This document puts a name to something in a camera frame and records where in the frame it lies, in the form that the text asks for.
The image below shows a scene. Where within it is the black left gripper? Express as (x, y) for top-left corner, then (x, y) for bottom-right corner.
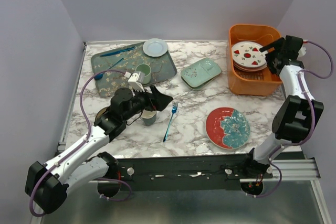
(123, 84), (173, 122)

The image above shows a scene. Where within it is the cream pink branch plate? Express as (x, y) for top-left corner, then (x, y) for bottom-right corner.
(233, 62), (267, 69)

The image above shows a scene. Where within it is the red plate teal flower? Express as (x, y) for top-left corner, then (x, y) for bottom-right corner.
(205, 107), (250, 151)

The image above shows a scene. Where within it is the red rimmed beige plate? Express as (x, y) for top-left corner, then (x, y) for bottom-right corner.
(234, 66), (265, 73)

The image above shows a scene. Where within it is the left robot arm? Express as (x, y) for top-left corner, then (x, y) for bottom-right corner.
(25, 86), (173, 217)

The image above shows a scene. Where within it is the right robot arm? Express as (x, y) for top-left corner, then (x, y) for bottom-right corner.
(241, 36), (324, 178)

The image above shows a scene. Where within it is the orange plastic bin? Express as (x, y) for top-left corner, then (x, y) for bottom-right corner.
(226, 24), (282, 96)

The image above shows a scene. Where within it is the blue metal fork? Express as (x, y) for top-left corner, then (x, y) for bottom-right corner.
(163, 102), (179, 142)

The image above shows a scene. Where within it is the grey mug white inside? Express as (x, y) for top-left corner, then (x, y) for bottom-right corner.
(141, 110), (157, 126)

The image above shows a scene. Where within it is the green plastic cup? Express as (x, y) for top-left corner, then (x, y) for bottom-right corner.
(135, 63), (152, 84)

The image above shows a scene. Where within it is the upper teal rectangular dish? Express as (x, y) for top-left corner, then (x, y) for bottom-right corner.
(181, 58), (222, 88)

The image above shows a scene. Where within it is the teal rectangular dish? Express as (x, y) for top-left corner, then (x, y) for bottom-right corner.
(181, 58), (222, 88)
(181, 77), (216, 91)

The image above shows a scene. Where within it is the lower teal rectangular dish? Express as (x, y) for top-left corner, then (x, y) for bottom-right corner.
(181, 77), (216, 91)

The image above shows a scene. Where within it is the light blue scalloped plate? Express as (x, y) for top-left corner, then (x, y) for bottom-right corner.
(142, 38), (168, 57)

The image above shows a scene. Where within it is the dark rimmed beige bowl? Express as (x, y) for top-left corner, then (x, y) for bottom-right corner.
(95, 106), (109, 121)

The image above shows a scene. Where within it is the floral teal serving tray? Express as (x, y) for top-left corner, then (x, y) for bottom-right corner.
(91, 42), (177, 98)

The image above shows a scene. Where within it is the blue metal knife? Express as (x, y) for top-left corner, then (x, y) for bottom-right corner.
(100, 46), (136, 57)

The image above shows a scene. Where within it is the blue metal spoon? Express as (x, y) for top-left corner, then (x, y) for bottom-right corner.
(94, 58), (124, 80)

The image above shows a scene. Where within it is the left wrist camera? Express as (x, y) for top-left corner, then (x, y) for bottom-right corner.
(124, 71), (145, 92)

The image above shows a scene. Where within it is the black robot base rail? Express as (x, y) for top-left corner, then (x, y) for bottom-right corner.
(86, 153), (279, 192)

